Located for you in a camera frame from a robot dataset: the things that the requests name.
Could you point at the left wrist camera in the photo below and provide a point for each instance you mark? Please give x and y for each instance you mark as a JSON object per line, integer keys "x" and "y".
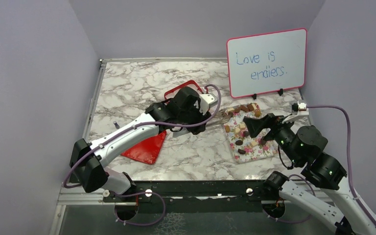
{"x": 207, "y": 101}

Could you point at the pink framed whiteboard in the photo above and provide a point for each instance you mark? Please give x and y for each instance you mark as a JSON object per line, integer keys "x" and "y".
{"x": 265, "y": 63}

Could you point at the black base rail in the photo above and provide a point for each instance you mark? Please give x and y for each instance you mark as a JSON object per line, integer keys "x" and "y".
{"x": 161, "y": 197}

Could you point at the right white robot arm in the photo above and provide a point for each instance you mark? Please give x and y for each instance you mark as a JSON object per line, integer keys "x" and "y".
{"x": 305, "y": 149}

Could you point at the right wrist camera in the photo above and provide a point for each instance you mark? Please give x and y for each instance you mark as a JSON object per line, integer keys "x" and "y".
{"x": 299, "y": 111}

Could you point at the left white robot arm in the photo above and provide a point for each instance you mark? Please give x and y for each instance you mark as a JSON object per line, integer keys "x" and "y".
{"x": 89, "y": 159}

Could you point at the floral serving tray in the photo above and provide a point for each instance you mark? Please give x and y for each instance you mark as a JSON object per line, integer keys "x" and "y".
{"x": 246, "y": 148}

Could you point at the red chocolate box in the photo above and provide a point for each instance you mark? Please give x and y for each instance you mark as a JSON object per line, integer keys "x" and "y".
{"x": 193, "y": 85}

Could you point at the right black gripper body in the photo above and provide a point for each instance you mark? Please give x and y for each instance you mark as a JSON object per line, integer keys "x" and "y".
{"x": 283, "y": 134}

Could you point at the red box lid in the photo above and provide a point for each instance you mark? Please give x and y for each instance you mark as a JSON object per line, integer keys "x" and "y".
{"x": 146, "y": 151}

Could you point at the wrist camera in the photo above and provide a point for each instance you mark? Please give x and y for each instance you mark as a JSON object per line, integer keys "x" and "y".
{"x": 207, "y": 101}
{"x": 299, "y": 111}

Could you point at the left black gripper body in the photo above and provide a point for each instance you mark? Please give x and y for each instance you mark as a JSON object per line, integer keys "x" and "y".
{"x": 193, "y": 116}

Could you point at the metal serving tongs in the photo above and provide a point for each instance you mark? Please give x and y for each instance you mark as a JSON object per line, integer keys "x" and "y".
{"x": 221, "y": 117}

